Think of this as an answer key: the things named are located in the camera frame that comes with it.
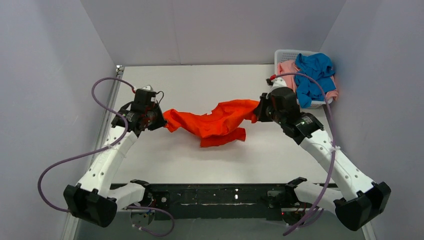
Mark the blue t shirt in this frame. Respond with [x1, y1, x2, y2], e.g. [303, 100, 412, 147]
[294, 53, 339, 108]

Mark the orange t shirt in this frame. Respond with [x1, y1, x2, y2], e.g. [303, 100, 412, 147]
[163, 99, 259, 148]

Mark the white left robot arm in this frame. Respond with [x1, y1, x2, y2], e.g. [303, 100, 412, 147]
[63, 101, 167, 228]

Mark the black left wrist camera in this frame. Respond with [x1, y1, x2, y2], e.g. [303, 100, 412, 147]
[134, 85, 157, 106]

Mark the white plastic laundry basket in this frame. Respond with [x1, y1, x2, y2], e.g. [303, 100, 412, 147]
[274, 49, 339, 109]

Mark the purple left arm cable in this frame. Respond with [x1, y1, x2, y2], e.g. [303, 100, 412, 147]
[37, 77, 175, 238]

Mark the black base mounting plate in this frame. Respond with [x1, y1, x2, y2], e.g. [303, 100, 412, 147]
[137, 180, 318, 221]

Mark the pink t shirt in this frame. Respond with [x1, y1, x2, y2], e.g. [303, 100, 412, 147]
[277, 59, 339, 102]

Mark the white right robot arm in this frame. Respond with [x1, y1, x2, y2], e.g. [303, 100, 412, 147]
[253, 87, 392, 231]

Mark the aluminium frame rail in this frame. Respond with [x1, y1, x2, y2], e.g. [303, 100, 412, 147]
[61, 65, 125, 240]

